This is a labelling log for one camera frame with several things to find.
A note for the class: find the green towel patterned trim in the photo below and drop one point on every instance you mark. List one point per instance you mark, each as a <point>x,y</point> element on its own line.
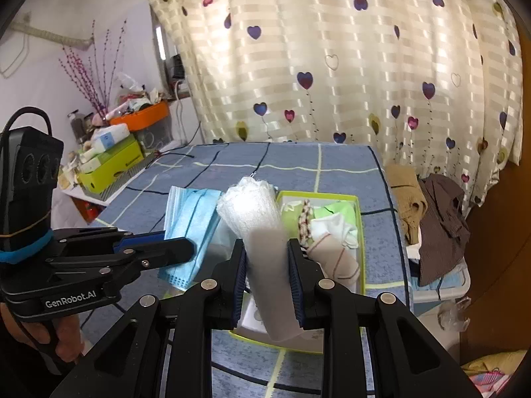
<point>296,217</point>

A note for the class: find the green white box tray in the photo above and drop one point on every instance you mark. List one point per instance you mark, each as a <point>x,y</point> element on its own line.
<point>251,327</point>

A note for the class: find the purple decorative branches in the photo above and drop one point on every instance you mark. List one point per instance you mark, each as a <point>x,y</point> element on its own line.
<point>93,76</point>

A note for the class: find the yellow green cardboard box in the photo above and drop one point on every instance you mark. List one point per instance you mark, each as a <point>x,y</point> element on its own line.
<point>126,151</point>

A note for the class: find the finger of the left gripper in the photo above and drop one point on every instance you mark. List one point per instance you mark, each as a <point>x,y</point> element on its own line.
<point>131,240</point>
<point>167,253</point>

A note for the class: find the orange plastic bin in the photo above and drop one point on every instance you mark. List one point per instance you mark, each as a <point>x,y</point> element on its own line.
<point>145,118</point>

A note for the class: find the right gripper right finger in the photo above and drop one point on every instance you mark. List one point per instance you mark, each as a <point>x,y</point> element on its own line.
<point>312,303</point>

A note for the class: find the white grey sock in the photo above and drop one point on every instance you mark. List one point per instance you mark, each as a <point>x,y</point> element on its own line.
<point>338,227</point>

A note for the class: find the person left hand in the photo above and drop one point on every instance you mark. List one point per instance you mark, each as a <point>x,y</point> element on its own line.
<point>70,342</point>

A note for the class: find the heart pattern curtain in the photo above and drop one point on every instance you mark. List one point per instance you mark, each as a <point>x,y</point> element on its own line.
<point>432,84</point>

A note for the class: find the cream sock red stripe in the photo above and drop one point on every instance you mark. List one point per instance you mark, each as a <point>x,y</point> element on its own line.
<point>337,262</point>

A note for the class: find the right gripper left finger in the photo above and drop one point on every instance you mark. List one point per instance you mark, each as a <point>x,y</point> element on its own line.
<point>225,289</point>

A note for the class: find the wooden wardrobe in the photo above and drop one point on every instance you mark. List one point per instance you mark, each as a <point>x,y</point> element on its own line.
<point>498,255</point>

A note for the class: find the bright green cloth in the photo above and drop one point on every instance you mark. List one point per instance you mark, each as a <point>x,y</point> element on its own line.
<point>345,208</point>

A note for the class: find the blue face mask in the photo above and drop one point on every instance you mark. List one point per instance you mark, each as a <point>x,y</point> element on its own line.
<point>190,214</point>

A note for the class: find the brown clothes pile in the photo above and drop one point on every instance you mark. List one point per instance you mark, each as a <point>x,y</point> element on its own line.
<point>431,217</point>

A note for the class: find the blue white tissue pack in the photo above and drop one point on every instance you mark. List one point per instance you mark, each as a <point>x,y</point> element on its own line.
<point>108,137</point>

